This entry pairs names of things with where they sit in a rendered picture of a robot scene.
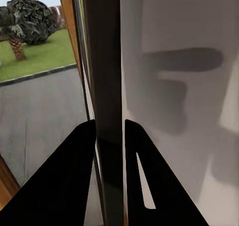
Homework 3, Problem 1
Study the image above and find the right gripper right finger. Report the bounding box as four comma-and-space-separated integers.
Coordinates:
125, 119, 209, 226

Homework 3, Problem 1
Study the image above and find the poster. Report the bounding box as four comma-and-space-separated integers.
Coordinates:
72, 0, 124, 226

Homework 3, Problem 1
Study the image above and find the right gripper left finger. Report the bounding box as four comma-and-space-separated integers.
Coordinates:
0, 119, 97, 226

